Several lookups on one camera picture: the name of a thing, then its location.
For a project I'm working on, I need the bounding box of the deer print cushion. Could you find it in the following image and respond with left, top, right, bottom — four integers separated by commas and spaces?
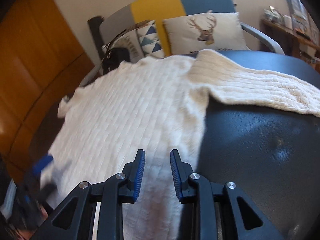
163, 11, 248, 55

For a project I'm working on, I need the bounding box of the black handbag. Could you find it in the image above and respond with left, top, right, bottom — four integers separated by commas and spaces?
102, 48, 130, 75

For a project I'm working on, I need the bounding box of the striped cat print cushion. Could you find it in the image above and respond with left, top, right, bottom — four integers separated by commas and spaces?
101, 27, 145, 63

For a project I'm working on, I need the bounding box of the triangle pattern cushion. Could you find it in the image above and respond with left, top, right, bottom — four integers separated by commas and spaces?
136, 20, 165, 59

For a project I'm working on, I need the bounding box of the white knitted sweater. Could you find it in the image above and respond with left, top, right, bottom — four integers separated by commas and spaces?
41, 50, 319, 239

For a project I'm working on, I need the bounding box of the orange wooden wardrobe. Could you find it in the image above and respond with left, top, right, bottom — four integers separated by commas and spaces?
1, 0, 93, 181

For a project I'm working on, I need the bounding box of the wooden side shelf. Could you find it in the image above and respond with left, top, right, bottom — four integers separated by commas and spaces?
260, 6, 319, 71

